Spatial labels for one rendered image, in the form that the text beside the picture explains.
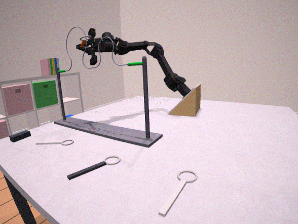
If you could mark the dark grey handle with silver loop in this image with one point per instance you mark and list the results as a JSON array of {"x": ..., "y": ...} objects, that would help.
[{"x": 93, "y": 167}]

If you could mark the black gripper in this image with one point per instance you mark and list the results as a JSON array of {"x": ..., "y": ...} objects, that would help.
[{"x": 91, "y": 50}]

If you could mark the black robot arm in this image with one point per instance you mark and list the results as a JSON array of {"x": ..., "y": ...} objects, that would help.
[{"x": 172, "y": 80}]

